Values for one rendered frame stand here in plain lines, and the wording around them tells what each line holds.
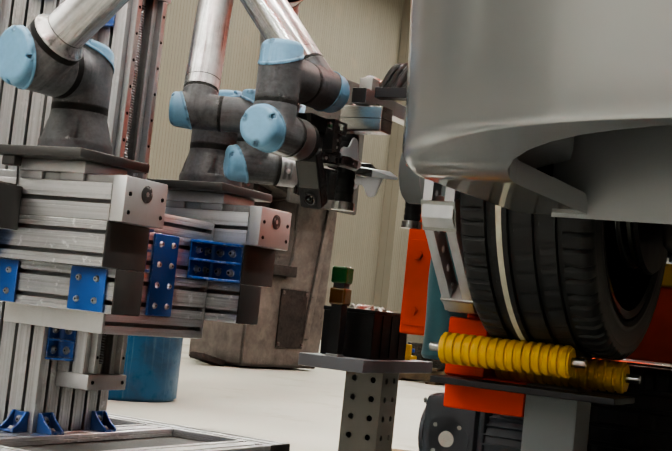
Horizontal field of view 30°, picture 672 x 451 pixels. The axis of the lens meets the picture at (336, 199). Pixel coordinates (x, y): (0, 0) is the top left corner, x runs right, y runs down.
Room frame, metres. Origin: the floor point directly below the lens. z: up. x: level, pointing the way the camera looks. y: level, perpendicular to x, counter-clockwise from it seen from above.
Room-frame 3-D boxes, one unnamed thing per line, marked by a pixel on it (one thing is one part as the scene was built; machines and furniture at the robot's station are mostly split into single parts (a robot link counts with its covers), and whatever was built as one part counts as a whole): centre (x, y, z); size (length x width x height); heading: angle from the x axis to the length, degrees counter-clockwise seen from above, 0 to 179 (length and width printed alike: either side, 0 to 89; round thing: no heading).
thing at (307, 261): (10.57, 0.57, 1.32); 1.43 x 1.19 x 2.64; 149
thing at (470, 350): (2.28, -0.34, 0.51); 0.29 x 0.06 x 0.06; 63
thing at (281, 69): (2.14, 0.11, 0.95); 0.11 x 0.08 x 0.11; 147
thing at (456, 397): (2.42, -0.34, 0.48); 0.16 x 0.12 x 0.17; 63
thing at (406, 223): (2.69, -0.17, 0.83); 0.04 x 0.04 x 0.16
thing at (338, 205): (2.39, -0.01, 0.83); 0.04 x 0.04 x 0.16
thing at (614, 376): (2.36, -0.45, 0.49); 0.29 x 0.06 x 0.06; 63
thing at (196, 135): (2.99, 0.30, 0.98); 0.13 x 0.12 x 0.14; 89
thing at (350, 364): (3.13, -0.12, 0.44); 0.43 x 0.17 x 0.03; 153
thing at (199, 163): (2.99, 0.30, 0.87); 0.15 x 0.15 x 0.10
